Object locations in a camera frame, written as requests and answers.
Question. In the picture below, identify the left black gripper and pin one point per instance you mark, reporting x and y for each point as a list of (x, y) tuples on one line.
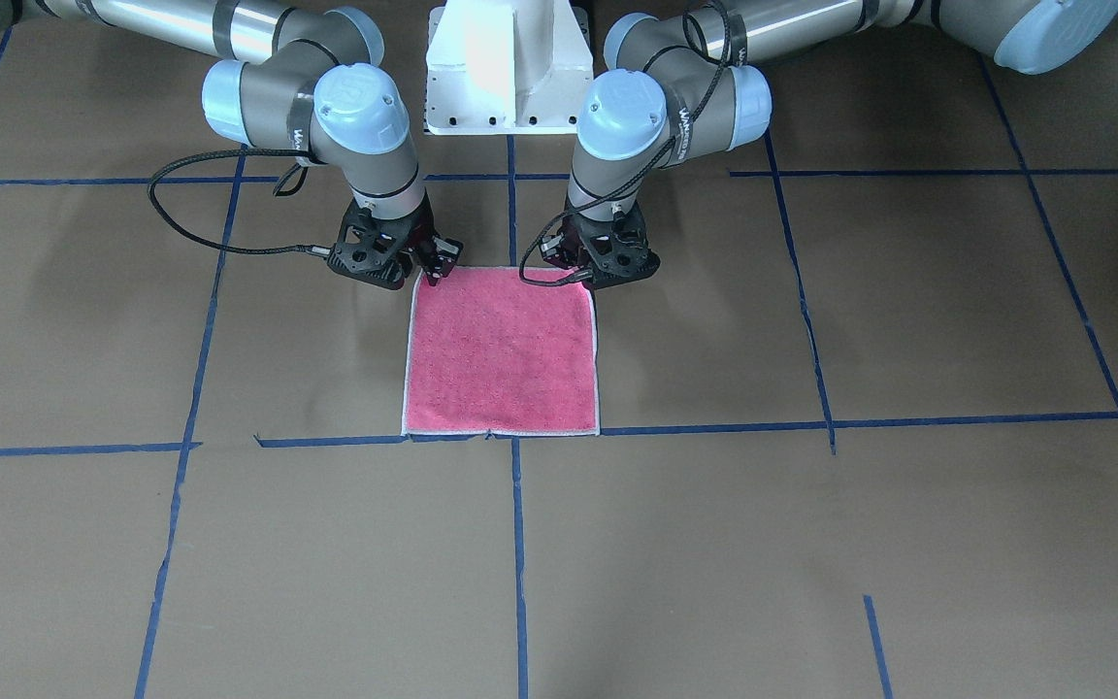
[(574, 235)]

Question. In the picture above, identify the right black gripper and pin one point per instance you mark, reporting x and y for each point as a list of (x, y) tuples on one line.
[(415, 229)]

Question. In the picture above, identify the pink and grey towel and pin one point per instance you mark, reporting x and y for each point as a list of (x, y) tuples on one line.
[(491, 355)]

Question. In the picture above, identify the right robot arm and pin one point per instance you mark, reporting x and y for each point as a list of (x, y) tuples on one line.
[(307, 86)]

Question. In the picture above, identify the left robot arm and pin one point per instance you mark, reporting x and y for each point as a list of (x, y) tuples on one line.
[(682, 87)]

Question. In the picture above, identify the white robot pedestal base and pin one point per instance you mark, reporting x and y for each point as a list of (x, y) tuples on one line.
[(506, 67)]

